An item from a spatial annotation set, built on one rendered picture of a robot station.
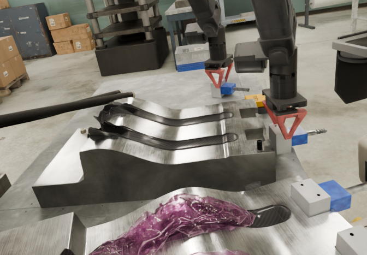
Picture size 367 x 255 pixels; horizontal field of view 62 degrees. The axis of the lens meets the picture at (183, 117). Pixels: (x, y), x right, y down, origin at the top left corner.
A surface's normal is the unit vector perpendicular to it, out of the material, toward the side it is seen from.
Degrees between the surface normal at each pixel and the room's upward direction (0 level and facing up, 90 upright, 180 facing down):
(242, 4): 90
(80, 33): 88
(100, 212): 0
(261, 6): 129
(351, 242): 0
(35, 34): 90
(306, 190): 0
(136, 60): 90
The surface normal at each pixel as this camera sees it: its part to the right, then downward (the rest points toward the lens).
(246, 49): -0.43, -0.41
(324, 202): 0.23, 0.38
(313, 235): -0.15, -0.89
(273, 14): -0.20, 0.86
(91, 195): -0.06, 0.44
